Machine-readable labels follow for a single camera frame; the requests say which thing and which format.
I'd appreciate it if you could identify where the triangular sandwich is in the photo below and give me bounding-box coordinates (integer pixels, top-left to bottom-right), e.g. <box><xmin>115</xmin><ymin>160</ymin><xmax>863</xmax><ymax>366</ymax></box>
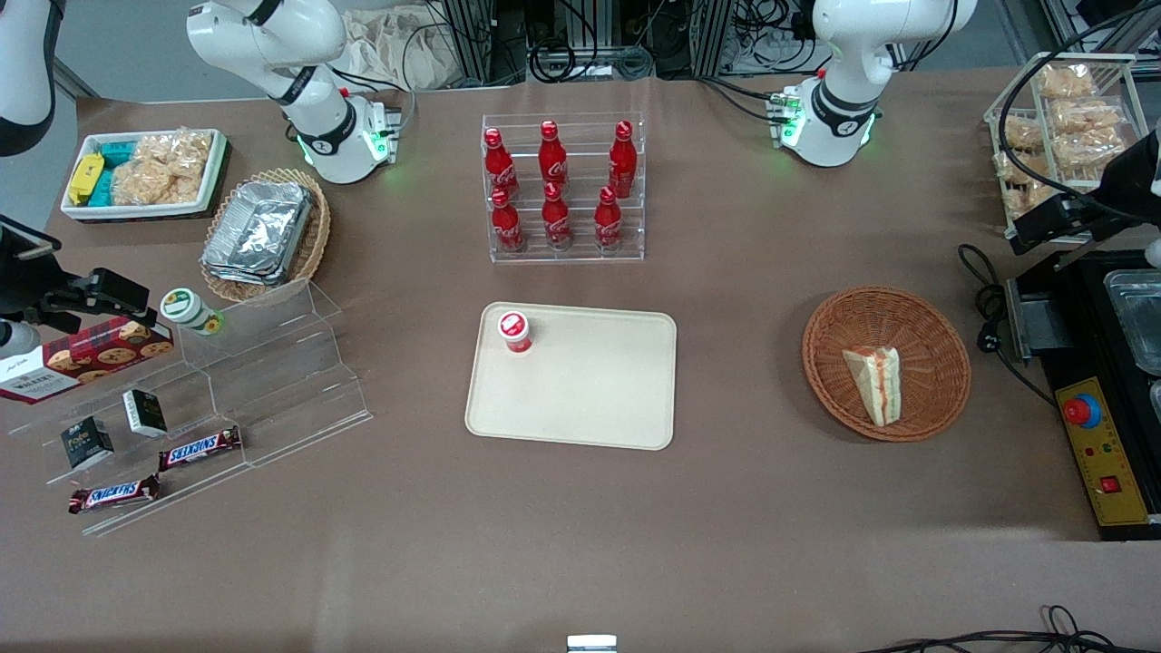
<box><xmin>842</xmin><ymin>346</ymin><xmax>903</xmax><ymax>428</ymax></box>

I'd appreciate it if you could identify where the white rectangular snack tray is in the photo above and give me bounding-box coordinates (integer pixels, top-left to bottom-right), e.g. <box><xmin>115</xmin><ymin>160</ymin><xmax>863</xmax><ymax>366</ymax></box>
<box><xmin>60</xmin><ymin>128</ymin><xmax>229</xmax><ymax>223</ymax></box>

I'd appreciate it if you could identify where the round brown wicker basket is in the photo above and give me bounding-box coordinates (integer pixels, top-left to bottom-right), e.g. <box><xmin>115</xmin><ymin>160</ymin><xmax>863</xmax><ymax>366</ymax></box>
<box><xmin>802</xmin><ymin>287</ymin><xmax>972</xmax><ymax>443</ymax></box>

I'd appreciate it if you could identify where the oval wicker basket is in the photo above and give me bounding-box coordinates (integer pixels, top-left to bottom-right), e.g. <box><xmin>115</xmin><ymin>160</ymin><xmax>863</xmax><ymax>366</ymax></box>
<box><xmin>200</xmin><ymin>167</ymin><xmax>332</xmax><ymax>304</ymax></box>

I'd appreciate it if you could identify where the beige plastic serving tray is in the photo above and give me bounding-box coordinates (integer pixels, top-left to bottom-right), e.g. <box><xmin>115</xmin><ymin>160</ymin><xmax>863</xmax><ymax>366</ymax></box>
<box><xmin>464</xmin><ymin>302</ymin><xmax>678</xmax><ymax>452</ymax></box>

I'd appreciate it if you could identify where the steel pan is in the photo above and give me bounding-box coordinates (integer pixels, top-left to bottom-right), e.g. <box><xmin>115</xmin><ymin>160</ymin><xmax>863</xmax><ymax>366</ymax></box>
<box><xmin>1102</xmin><ymin>269</ymin><xmax>1161</xmax><ymax>377</ymax></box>

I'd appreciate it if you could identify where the red tartan cookie box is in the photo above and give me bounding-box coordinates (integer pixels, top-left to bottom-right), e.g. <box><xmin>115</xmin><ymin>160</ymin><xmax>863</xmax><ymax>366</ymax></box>
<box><xmin>0</xmin><ymin>317</ymin><xmax>175</xmax><ymax>405</ymax></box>

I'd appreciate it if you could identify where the black machine with yellow panel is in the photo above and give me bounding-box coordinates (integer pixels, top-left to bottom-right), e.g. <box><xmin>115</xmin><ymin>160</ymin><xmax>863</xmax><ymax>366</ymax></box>
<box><xmin>1005</xmin><ymin>247</ymin><xmax>1161</xmax><ymax>542</ymax></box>

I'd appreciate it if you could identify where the small black snack box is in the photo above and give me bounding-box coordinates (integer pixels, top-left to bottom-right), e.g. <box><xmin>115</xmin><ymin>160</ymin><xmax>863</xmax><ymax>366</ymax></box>
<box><xmin>122</xmin><ymin>389</ymin><xmax>169</xmax><ymax>438</ymax></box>
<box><xmin>60</xmin><ymin>416</ymin><xmax>115</xmax><ymax>470</ymax></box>

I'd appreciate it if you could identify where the green lid yogurt cup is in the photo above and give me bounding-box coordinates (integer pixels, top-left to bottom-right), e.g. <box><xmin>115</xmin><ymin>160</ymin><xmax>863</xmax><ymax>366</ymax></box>
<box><xmin>160</xmin><ymin>288</ymin><xmax>225</xmax><ymax>336</ymax></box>

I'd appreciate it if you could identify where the yellow snack pack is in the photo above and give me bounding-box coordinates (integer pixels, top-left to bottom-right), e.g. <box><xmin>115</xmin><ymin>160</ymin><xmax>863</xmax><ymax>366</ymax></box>
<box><xmin>68</xmin><ymin>152</ymin><xmax>106</xmax><ymax>207</ymax></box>

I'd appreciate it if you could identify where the Snickers chocolate bar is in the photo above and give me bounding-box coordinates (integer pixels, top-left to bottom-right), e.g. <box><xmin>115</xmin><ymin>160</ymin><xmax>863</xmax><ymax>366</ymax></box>
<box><xmin>68</xmin><ymin>473</ymin><xmax>161</xmax><ymax>515</ymax></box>
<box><xmin>158</xmin><ymin>425</ymin><xmax>243</xmax><ymax>472</ymax></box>

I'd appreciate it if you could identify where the clear bag of rice crackers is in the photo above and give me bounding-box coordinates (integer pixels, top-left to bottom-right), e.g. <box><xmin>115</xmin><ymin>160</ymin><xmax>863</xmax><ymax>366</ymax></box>
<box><xmin>136</xmin><ymin>130</ymin><xmax>215</xmax><ymax>182</ymax></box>
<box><xmin>111</xmin><ymin>159</ymin><xmax>202</xmax><ymax>208</ymax></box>

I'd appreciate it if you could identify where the aluminium foil container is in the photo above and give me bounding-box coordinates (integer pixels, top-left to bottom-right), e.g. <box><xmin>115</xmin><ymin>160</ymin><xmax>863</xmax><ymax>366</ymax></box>
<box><xmin>200</xmin><ymin>247</ymin><xmax>293</xmax><ymax>288</ymax></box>
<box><xmin>207</xmin><ymin>180</ymin><xmax>315</xmax><ymax>275</ymax></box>

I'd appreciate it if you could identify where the clear acrylic stepped shelf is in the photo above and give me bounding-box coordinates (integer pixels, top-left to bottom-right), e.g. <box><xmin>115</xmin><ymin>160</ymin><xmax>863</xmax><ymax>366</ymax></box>
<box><xmin>7</xmin><ymin>277</ymin><xmax>375</xmax><ymax>538</ymax></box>

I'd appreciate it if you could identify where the red lid yogurt cup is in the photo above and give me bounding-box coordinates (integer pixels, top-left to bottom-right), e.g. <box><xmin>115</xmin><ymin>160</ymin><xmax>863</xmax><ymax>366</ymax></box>
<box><xmin>496</xmin><ymin>310</ymin><xmax>534</xmax><ymax>356</ymax></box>

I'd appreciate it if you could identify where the red cola bottle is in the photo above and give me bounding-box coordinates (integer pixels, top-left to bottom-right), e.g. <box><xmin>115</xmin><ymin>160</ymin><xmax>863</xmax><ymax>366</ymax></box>
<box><xmin>541</xmin><ymin>181</ymin><xmax>574</xmax><ymax>251</ymax></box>
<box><xmin>539</xmin><ymin>120</ymin><xmax>569</xmax><ymax>190</ymax></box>
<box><xmin>594</xmin><ymin>187</ymin><xmax>624</xmax><ymax>251</ymax></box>
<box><xmin>608</xmin><ymin>121</ymin><xmax>638</xmax><ymax>200</ymax></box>
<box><xmin>490</xmin><ymin>188</ymin><xmax>527</xmax><ymax>255</ymax></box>
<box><xmin>483</xmin><ymin>128</ymin><xmax>521</xmax><ymax>201</ymax></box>

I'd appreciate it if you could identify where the clear acrylic bottle rack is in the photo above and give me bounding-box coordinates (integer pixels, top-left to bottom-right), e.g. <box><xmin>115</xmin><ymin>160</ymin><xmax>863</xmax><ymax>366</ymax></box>
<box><xmin>481</xmin><ymin>112</ymin><xmax>647</xmax><ymax>265</ymax></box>

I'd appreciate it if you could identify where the right arm wrist camera box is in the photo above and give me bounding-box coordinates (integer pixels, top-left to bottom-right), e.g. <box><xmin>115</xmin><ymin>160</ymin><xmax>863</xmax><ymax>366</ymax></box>
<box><xmin>54</xmin><ymin>268</ymin><xmax>152</xmax><ymax>320</ymax></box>

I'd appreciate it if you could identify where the black power cable with plug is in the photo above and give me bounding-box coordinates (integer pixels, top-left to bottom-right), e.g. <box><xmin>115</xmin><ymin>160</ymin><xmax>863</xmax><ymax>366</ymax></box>
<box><xmin>957</xmin><ymin>243</ymin><xmax>1058</xmax><ymax>409</ymax></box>

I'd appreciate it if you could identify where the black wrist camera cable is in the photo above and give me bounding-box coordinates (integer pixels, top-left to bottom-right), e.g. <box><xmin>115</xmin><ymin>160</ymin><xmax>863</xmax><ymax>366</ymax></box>
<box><xmin>997</xmin><ymin>5</ymin><xmax>1161</xmax><ymax>229</ymax></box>

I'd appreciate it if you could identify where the black floor cable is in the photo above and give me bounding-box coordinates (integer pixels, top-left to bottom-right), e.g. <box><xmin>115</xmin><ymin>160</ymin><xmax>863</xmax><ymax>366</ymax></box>
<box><xmin>857</xmin><ymin>605</ymin><xmax>1161</xmax><ymax>653</ymax></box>

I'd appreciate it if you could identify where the aluminium frame post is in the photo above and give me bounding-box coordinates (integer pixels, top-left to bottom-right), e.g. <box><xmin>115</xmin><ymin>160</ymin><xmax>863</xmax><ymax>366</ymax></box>
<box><xmin>440</xmin><ymin>0</ymin><xmax>496</xmax><ymax>87</ymax></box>
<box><xmin>694</xmin><ymin>0</ymin><xmax>734</xmax><ymax>78</ymax></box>

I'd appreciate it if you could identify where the black cable bundle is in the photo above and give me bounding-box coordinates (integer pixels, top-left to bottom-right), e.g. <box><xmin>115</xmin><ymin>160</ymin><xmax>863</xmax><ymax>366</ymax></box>
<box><xmin>526</xmin><ymin>0</ymin><xmax>656</xmax><ymax>83</ymax></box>

